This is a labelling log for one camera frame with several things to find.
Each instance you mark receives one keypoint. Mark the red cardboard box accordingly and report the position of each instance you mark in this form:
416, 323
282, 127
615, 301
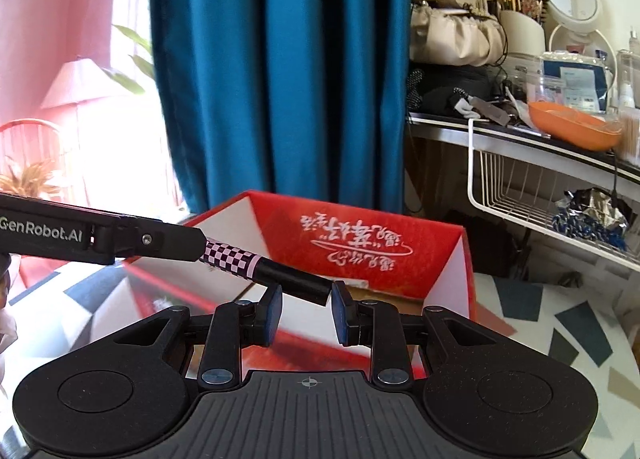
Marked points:
350, 239

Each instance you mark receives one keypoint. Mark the clear box with blue packs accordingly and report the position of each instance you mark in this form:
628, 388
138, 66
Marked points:
575, 79

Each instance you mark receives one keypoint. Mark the blue curtain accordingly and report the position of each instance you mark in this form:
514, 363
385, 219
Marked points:
275, 64

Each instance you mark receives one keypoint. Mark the pink checkered black pen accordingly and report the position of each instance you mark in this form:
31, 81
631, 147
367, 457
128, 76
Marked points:
230, 256

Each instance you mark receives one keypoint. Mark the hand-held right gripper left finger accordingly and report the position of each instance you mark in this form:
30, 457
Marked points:
272, 314

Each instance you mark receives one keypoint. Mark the clear acrylic organiser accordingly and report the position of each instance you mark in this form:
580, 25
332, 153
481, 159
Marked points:
632, 61

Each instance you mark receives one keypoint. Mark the orange plastic bowl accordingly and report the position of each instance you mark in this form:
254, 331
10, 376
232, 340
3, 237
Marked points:
570, 131

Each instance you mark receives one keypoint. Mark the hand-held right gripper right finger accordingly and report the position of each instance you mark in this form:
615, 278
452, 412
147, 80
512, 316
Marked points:
342, 314

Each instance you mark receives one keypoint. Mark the small white bottle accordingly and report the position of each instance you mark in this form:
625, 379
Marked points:
628, 91

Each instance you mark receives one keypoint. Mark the grey rectangular pouch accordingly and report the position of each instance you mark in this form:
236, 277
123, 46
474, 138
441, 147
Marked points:
492, 111

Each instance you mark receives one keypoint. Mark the black bag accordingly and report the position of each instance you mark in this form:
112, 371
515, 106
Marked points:
450, 84

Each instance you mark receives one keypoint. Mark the black-topped dressing table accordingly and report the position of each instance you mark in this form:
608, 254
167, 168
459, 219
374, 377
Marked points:
440, 125

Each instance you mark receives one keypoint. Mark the white brush holder cup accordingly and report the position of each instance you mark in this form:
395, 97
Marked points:
520, 34

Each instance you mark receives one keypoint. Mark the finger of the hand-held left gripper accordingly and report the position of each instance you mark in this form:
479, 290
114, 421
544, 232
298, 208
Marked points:
150, 241

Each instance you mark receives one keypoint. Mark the printed wall backdrop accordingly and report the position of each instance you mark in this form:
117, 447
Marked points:
50, 39

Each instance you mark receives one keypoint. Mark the silver foil packet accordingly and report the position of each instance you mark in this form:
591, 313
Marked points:
595, 209

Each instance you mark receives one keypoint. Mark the clear cotton swab container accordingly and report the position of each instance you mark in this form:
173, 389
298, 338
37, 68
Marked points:
631, 139

